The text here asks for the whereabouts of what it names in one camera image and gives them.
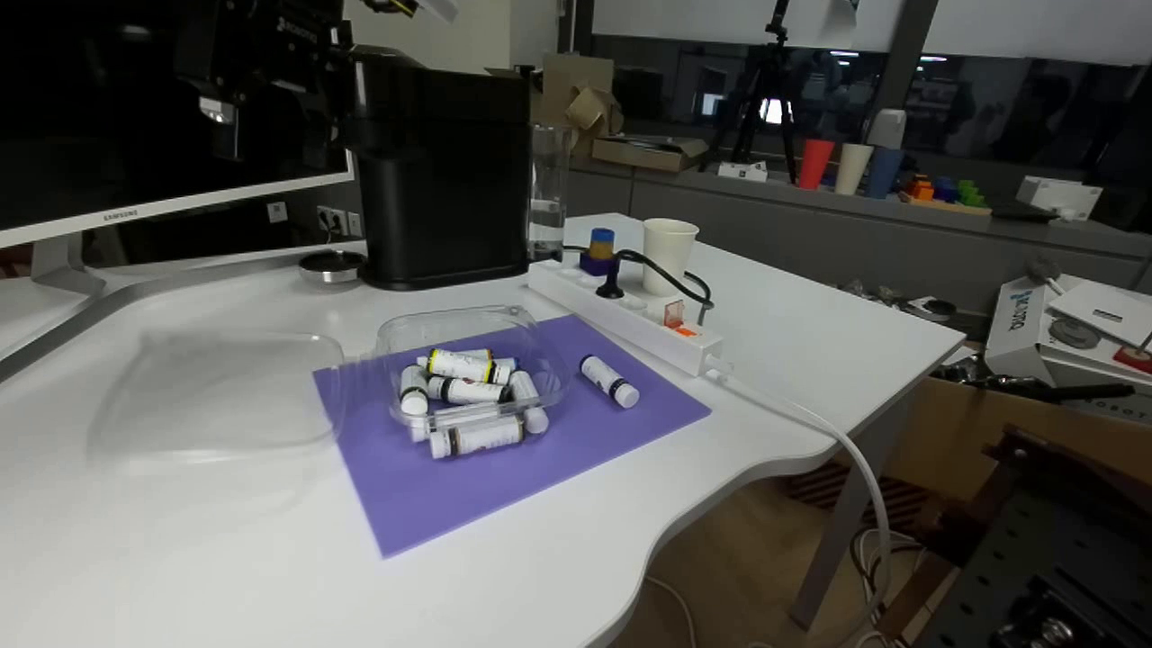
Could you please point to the white wall outlet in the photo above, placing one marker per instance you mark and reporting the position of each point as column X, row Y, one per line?
column 341, row 220

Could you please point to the dark robot arm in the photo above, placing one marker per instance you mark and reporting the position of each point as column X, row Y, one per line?
column 316, row 60

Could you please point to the small white box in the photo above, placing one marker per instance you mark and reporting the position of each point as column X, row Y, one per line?
column 1058, row 194

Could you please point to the black camera tripod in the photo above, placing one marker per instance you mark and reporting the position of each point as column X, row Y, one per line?
column 769, row 84

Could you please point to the white flat box red mark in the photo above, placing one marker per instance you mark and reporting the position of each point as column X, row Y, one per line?
column 1104, row 326

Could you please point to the white framed computer monitor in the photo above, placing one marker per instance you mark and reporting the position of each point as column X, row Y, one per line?
column 94, row 109

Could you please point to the blue cup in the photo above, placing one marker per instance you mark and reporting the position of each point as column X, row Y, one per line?
column 883, row 174

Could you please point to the clear plastic container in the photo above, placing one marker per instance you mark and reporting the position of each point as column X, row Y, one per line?
column 216, row 398

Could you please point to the large brown cardboard box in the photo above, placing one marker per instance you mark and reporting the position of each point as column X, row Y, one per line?
column 959, row 433

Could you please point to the grey low partition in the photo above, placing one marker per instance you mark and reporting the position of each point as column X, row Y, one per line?
column 814, row 236

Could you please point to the orange toy block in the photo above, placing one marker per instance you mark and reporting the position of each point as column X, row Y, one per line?
column 919, row 188

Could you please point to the flat cardboard piece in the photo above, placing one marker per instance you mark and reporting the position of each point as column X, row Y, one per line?
column 650, row 154

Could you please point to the green toy block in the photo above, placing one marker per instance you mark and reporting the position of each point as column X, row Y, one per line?
column 970, row 193

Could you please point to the black box-shaped appliance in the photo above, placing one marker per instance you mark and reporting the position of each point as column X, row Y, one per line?
column 444, row 181

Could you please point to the white power strip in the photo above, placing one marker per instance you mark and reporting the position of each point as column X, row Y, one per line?
column 634, row 326

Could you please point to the beige cup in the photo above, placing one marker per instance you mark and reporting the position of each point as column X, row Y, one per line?
column 850, row 166

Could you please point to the white monitor stand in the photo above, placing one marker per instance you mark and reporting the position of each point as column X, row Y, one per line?
column 55, row 256

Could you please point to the white printed carton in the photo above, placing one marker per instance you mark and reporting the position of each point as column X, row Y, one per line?
column 1014, row 326

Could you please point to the blue and yellow small object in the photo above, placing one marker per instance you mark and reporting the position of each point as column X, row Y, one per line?
column 600, row 241

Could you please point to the red cup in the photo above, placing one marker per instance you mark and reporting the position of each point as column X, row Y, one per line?
column 814, row 163

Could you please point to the white paper cup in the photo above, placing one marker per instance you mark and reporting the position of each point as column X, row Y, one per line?
column 671, row 247

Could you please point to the white labelled vial black cap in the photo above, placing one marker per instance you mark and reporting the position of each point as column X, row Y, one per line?
column 611, row 379

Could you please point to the purple rectangular mat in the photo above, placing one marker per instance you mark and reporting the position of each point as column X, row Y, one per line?
column 407, row 491

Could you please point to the clear glass bottle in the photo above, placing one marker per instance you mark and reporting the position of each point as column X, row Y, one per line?
column 546, row 202

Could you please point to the clear plastic container base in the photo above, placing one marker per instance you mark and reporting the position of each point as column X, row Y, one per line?
column 461, row 326

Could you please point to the blue toy block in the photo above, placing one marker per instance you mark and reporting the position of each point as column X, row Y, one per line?
column 944, row 193

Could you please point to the white upturned cup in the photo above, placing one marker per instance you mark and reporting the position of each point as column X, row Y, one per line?
column 888, row 127

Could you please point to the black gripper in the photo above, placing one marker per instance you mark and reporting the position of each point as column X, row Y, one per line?
column 234, row 102

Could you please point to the open cardboard box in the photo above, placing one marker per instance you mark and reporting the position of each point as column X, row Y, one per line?
column 576, row 102

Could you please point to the grey table leg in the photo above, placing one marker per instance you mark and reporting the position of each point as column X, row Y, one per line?
column 832, row 541

